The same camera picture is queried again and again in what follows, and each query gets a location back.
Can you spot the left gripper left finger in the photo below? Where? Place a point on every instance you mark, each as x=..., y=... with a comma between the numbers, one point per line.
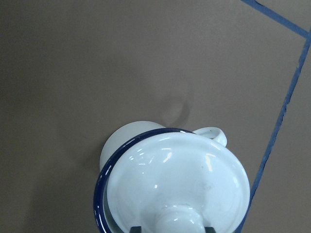
x=136, y=229

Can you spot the white enamel mug blue rim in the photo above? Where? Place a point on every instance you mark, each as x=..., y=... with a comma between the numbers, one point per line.
x=155, y=177

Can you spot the white enamel mug lid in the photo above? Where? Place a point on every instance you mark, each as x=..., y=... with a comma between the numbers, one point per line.
x=229, y=195

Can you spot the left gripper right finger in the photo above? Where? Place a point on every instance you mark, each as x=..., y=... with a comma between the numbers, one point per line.
x=209, y=230

